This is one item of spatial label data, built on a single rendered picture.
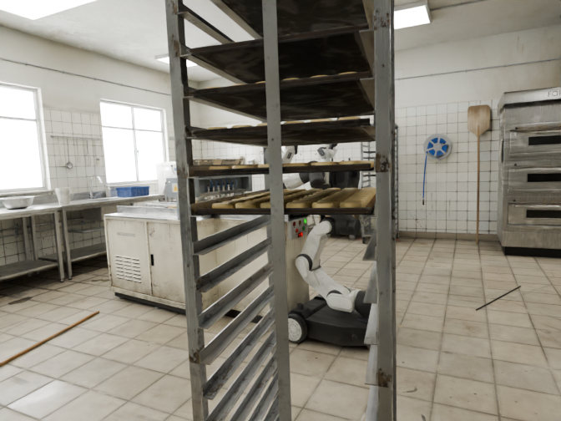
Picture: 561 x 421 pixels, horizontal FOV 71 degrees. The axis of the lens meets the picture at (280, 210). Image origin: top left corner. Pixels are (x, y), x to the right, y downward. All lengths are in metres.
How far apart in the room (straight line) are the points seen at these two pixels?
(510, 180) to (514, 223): 0.54
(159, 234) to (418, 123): 4.57
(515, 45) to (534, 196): 2.29
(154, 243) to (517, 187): 4.29
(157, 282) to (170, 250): 0.37
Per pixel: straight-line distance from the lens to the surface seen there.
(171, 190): 3.30
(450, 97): 6.70
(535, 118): 5.68
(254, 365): 1.38
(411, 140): 6.68
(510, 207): 5.64
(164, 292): 3.60
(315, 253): 2.86
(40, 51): 6.19
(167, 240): 3.43
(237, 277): 3.20
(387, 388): 0.93
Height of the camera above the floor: 1.23
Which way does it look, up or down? 6 degrees down
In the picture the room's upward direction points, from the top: 2 degrees counter-clockwise
